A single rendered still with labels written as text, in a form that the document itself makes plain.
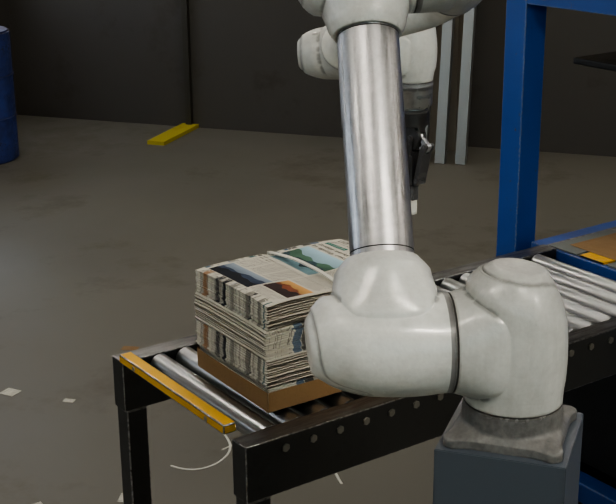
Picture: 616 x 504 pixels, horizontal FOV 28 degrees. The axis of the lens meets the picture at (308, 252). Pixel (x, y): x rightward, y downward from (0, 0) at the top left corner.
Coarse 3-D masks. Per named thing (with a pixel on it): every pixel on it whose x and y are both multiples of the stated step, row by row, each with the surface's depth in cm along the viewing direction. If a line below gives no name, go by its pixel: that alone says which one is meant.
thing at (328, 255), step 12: (336, 240) 281; (288, 252) 273; (300, 252) 273; (312, 252) 272; (324, 252) 272; (336, 252) 272; (348, 252) 272; (312, 264) 265; (324, 264) 265; (336, 264) 264
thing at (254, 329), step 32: (256, 256) 270; (224, 288) 255; (256, 288) 250; (288, 288) 250; (320, 288) 251; (224, 320) 255; (256, 320) 246; (288, 320) 245; (224, 352) 258; (256, 352) 247; (288, 352) 247; (256, 384) 251; (288, 384) 249
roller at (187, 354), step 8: (184, 352) 280; (192, 352) 279; (176, 360) 281; (184, 360) 278; (192, 360) 276; (192, 368) 276; (200, 368) 273; (200, 376) 273; (208, 376) 270; (216, 384) 268; (224, 384) 265; (232, 392) 263; (240, 400) 260; (248, 400) 258; (256, 408) 256; (288, 408) 252; (264, 416) 253; (272, 416) 251; (280, 416) 249; (288, 416) 248; (296, 416) 248
